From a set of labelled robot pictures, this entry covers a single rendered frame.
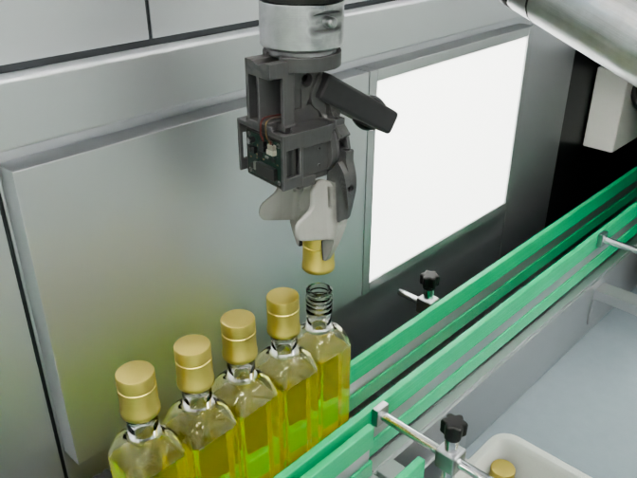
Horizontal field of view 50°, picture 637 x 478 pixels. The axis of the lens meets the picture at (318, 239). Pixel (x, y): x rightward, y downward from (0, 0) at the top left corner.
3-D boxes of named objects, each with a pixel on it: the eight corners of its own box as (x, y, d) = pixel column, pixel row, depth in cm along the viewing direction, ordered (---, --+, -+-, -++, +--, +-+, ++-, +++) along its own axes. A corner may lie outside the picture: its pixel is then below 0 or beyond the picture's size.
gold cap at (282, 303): (284, 317, 74) (283, 282, 72) (307, 330, 72) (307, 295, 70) (260, 330, 72) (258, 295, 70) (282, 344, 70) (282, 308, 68)
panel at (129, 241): (495, 203, 133) (518, 23, 117) (508, 208, 131) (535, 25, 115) (64, 451, 75) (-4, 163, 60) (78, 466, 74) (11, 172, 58)
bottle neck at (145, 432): (148, 414, 64) (142, 374, 62) (167, 430, 62) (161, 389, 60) (120, 431, 62) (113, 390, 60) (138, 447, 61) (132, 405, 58)
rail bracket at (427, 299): (404, 326, 114) (409, 257, 108) (438, 343, 110) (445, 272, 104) (389, 337, 112) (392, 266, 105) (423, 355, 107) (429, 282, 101)
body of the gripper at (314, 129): (238, 174, 67) (231, 49, 61) (305, 155, 72) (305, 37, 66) (285, 199, 62) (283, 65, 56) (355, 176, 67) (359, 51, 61)
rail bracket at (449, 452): (382, 447, 89) (386, 371, 83) (496, 522, 79) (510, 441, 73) (367, 460, 87) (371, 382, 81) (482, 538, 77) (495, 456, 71)
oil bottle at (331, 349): (318, 440, 91) (318, 304, 81) (350, 462, 87) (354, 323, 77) (287, 463, 87) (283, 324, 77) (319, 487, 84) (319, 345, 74)
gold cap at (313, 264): (319, 255, 76) (320, 220, 74) (341, 267, 74) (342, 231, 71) (295, 266, 74) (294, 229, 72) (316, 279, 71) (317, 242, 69)
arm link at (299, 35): (307, -10, 64) (367, 1, 59) (307, 40, 66) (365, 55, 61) (241, -3, 60) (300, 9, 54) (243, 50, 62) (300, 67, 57)
